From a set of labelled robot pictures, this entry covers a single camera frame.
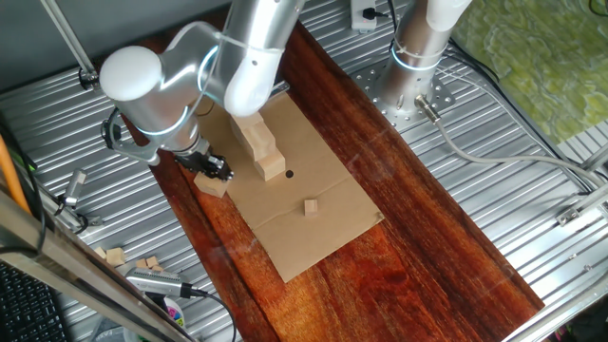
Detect reddish brown wooden board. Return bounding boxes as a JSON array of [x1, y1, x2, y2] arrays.
[[92, 0, 546, 342]]

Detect thin metal stand rod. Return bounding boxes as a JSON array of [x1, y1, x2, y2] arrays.
[[39, 0, 104, 92]]

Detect aluminium frame beam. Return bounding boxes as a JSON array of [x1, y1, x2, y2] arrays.
[[0, 187, 199, 342]]

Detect metal camera stand bracket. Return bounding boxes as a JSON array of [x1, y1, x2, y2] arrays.
[[35, 187, 105, 235]]

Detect brown cardboard sheet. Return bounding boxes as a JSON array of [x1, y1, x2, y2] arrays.
[[194, 89, 385, 284]]

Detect silver camera on stand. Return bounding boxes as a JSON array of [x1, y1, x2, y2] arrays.
[[63, 168, 89, 209]]

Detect orange tube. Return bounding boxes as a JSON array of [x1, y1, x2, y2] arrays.
[[0, 134, 30, 215]]

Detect aluminium profile rail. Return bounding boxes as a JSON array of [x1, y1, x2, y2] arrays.
[[554, 182, 608, 228], [579, 142, 608, 173]]

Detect white power strip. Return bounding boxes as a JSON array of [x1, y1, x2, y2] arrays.
[[350, 0, 379, 33]]

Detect silver camera mount bracket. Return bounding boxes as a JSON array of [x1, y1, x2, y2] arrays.
[[111, 138, 163, 167]]

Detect silver ridged camera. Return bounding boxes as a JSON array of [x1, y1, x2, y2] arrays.
[[124, 266, 194, 300]]

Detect black camera cable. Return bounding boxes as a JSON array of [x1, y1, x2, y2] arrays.
[[179, 283, 238, 342]]

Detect grey cable with metal connector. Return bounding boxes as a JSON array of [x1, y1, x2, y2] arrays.
[[413, 93, 608, 187]]

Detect black keyboard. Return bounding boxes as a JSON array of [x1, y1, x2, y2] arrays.
[[0, 262, 72, 342]]

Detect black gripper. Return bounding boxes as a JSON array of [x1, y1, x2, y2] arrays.
[[173, 147, 236, 183]]

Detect power cord with black plug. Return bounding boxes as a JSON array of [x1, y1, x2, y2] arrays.
[[361, 6, 399, 23]]

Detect silver robot mounting plate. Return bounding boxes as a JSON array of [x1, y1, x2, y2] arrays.
[[351, 60, 457, 133]]

